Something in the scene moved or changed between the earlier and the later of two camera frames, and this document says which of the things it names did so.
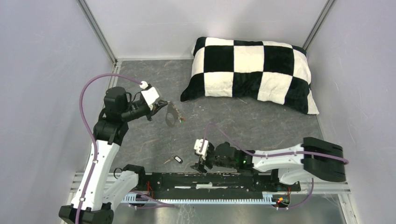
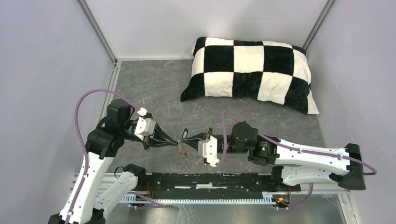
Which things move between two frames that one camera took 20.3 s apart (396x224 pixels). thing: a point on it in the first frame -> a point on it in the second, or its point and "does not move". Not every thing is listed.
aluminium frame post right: [328, 5] does not move
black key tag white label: [178, 159] -> [185, 133]
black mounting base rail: [209, 185] does not move
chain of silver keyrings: [179, 116] -> [180, 148]
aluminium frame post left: [84, 7] does not move
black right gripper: [201, 167] -> [193, 141]
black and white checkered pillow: [272, 72] does not move
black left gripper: [155, 107] -> [159, 132]
